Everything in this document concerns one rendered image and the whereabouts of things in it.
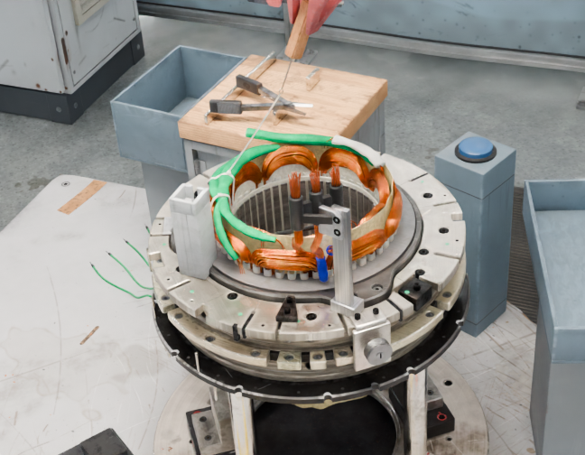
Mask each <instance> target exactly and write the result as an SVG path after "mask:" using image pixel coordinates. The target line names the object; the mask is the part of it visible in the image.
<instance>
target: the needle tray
mask: <svg viewBox="0 0 585 455"><path fill-rule="evenodd" d="M523 217H524V222H525V231H526V235H527V240H528V245H529V250H530V255H531V259H532V264H533V269H534V278H535V282H536V288H537V292H538V297H539V307H538V318H537V328H536V339H535V349H534V369H533V380H532V390H531V401H530V411H529V413H530V419H531V424H532V431H533V436H534V446H535V453H536V455H585V179H557V180H525V186H524V199H523Z"/></svg>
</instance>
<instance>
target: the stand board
mask: <svg viewBox="0 0 585 455"><path fill-rule="evenodd" d="M264 58H265V57H263V56H258V55H253V54H251V55H250V56H249V57H248V58H247V59H246V60H245V61H243V62H242V63H241V64H240V65H239V66H238V67H237V68H236V69H235V70H234V71H232V72H231V73H230V74H229V75H228V76H227V77H226V78H225V79H224V80H222V81H221V82H220V83H219V84H218V85H217V86H216V87H215V88H214V89H212V90H211V91H210V92H209V93H208V95H207V96H205V97H204V98H203V99H202V100H201V101H200V102H199V103H198V104H197V105H196V106H195V107H194V108H192V109H191V110H190V111H189V112H188V113H187V114H186V115H185V116H184V117H183V118H181V119H180V120H179V121H178V127H179V133H180V138H185V139H189V140H192V141H197V142H201V143H205V144H212V145H216V146H220V147H225V148H228V149H232V150H237V151H240V152H242V151H243V150H244V148H245V146H246V145H247V143H248V141H250V139H251V138H248V137H246V136H245V134H246V129H247V128H254V129H257V128H258V127H259V125H260V124H261V122H262V121H263V119H264V118H265V115H267V113H268V111H269V110H266V111H243V113H242V114H241V115H234V114H219V115H218V116H217V117H216V118H215V119H214V120H213V121H212V122H211V123H210V124H209V125H205V122H204V115H205V114H206V113H207V112H208V111H209V101H210V100H211V99H222V98H223V97H224V96H225V95H226V94H227V93H228V92H229V90H231V89H232V88H233V87H234V86H235V85H236V84H237V83H236V75H238V74H241V75H243V76H246V75H247V74H248V73H249V72H250V71H251V70H252V69H253V68H254V67H255V66H256V65H258V64H259V63H260V62H261V61H262V60H263V59H264ZM289 64H290V62H289V61H287V60H278V59H276V61H275V62H274V63H273V64H272V65H271V66H270V67H269V68H268V69H267V70H266V71H265V72H264V73H263V74H262V75H261V76H260V77H259V78H257V79H256V80H257V81H259V82H262V83H263V86H264V87H265V88H268V89H269V90H271V91H273V92H274V93H275V94H277V95H279V89H280V88H282V85H283V81H284V78H285V75H286V72H287V70H288V67H289ZM315 68H320V81H319V82H318V83H317V84H316V86H315V87H314V88H313V89H312V90H311V91H307V90H306V77H307V76H308V75H309V74H310V73H311V72H312V71H313V70H314V69H315ZM282 92H283V94H281V93H282ZM280 94H281V96H280V97H282V98H284V99H286V100H288V101H292V102H299V103H306V104H313V107H295V109H298V110H300V111H302V112H304V113H307V114H306V116H302V115H299V114H295V113H293V112H289V111H288V115H287V116H286V117H285V118H284V119H283V120H282V121H281V122H280V123H279V124H278V125H274V124H273V113H272V112H273V110H271V111H270V113H269V115H268V116H267V117H266V119H265V121H264V122H263V123H262V125H261V126H260V128H259V129H261V130H265V131H269V132H276V133H284V134H312V135H326V136H333V137H334V136H335V135H340V136H343V137H345V138H347V139H351V137H352V136H353V135H354V134H355V133H356V132H357V130H358V129H359V128H360V127H361V126H362V125H363V124H364V123H365V122H366V121H367V119H368V118H369V117H370V116H371V115H372V113H373V112H374V111H375V110H376V109H377V107H378V106H379V105H380V104H381V103H382V102H383V100H384V99H385V98H386V97H387V79H380V78H374V77H369V76H365V75H359V74H355V73H349V72H345V71H340V70H331V69H326V68H321V67H316V66H312V65H306V64H301V63H297V62H292V64H291V67H290V69H289V72H288V75H287V78H286V81H285V82H284V85H283V89H281V90H280ZM261 96H262V95H260V96H258V95H256V94H254V93H251V92H249V91H246V90H245V91H244V92H243V93H242V94H241V95H239V96H238V97H237V98H236V99H235V100H241V101H242V104H254V103H274V102H273V101H272V100H271V99H269V98H265V97H261ZM271 143H273V142H269V141H265V140H257V139H252V141H251V142H250V143H249V145H248V147H247V148H246V150H247V149H249V148H251V147H254V146H258V145H260V144H261V145H262V144H271Z"/></svg>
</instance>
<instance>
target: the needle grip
mask: <svg viewBox="0 0 585 455"><path fill-rule="evenodd" d="M308 5H309V0H302V2H301V5H300V9H299V12H298V14H297V17H296V20H295V23H294V26H293V28H292V33H291V36H290V39H289V41H288V44H287V47H286V50H285V53H286V55H287V56H288V57H290V58H291V59H296V60H299V59H301V58H302V55H303V52H304V49H305V46H306V44H307V41H308V39H309V36H310V35H307V34H306V20H307V13H308Z"/></svg>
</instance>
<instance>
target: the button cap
mask: <svg viewBox="0 0 585 455"><path fill-rule="evenodd" d="M459 153H460V154H461V155H463V156H465V157H468V158H472V159H480V158H485V157H488V156H489V155H491V154H492V153H493V144H492V143H491V142H490V141H489V140H488V139H486V138H483V137H478V136H472V137H468V138H466V139H464V140H462V141H461V142H460V144H459Z"/></svg>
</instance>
